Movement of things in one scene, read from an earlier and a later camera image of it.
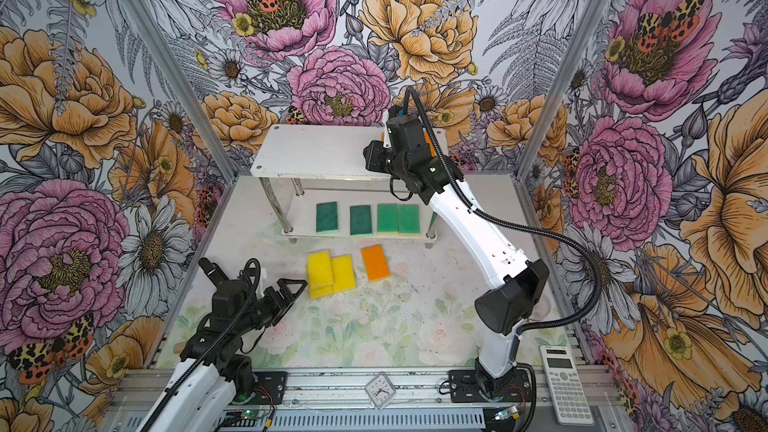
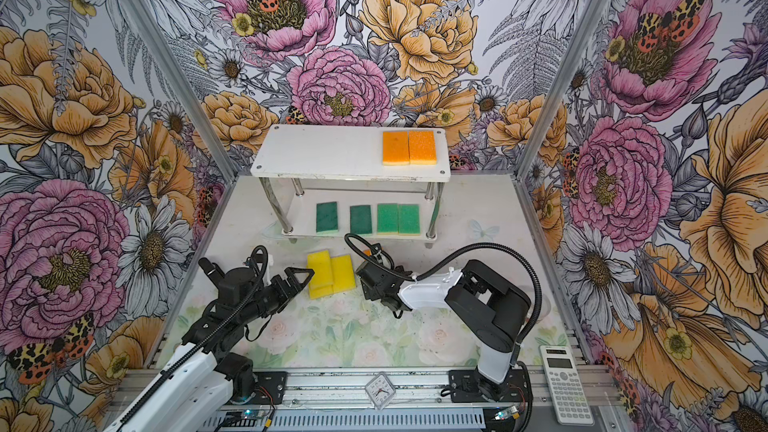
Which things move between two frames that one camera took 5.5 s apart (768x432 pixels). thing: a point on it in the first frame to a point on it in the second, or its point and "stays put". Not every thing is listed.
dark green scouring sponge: x=361 y=220 stays put
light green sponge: x=387 y=218 stays put
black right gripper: x=374 y=158 to x=371 y=294
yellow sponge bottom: x=321 y=291 stays put
